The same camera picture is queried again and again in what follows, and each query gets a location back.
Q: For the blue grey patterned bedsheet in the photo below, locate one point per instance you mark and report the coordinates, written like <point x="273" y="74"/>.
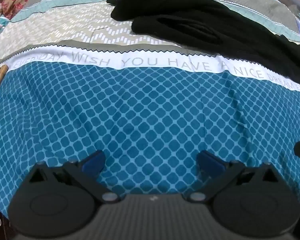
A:
<point x="140" y="105"/>

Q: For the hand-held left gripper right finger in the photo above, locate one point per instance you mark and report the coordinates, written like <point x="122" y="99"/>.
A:
<point x="210" y="163"/>

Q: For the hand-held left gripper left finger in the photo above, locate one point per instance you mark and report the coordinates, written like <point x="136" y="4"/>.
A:
<point x="93" y="163"/>

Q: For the black pants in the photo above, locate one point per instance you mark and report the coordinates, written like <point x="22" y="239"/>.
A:
<point x="190" y="17"/>

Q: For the small wooden block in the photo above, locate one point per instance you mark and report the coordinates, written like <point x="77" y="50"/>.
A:
<point x="2" y="75"/>

